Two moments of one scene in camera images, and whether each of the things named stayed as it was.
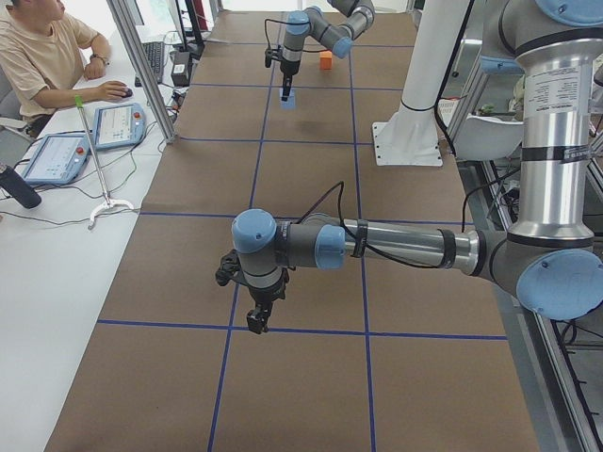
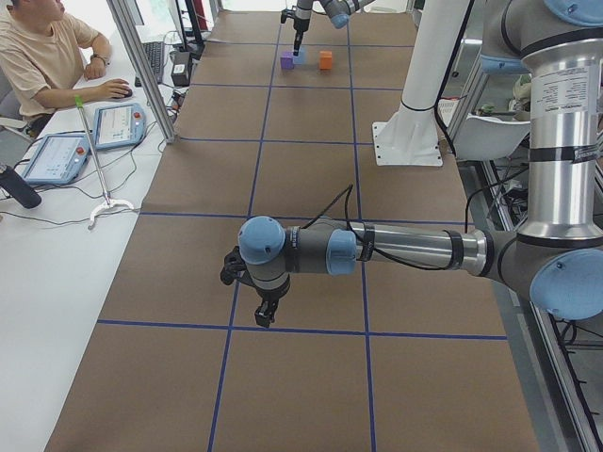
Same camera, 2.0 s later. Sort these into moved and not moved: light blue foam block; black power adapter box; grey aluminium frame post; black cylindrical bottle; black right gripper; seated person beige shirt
Moved: light blue foam block; black right gripper
Not moved: grey aluminium frame post; seated person beige shirt; black power adapter box; black cylindrical bottle
